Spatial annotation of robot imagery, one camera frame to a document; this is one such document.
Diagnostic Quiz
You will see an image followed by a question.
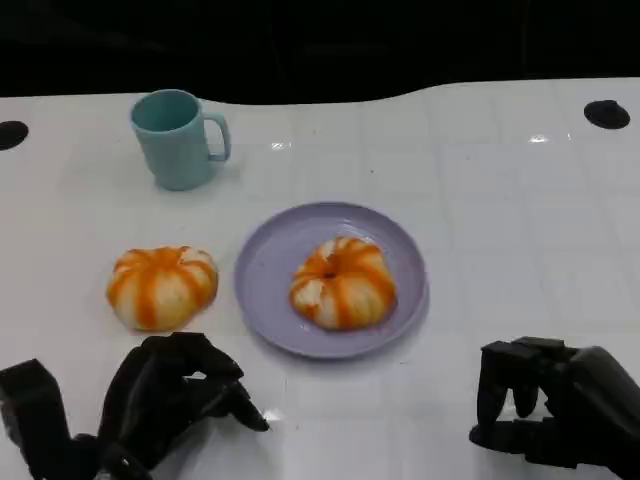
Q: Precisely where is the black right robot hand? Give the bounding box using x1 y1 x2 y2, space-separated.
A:
468 335 640 480

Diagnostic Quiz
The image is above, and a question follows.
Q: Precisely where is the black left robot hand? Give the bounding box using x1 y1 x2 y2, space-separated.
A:
97 332 271 472

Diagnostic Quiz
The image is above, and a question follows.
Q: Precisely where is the orange and white bread roll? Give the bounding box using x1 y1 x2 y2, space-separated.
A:
289 235 398 331
105 244 220 333

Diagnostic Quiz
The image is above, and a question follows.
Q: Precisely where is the lilac plate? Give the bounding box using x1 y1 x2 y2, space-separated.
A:
233 200 430 361

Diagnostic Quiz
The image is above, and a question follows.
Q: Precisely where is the pale green mug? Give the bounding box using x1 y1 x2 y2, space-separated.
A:
129 88 232 192

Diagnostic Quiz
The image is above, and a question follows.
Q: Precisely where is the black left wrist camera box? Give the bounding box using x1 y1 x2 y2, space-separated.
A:
0 358 72 480

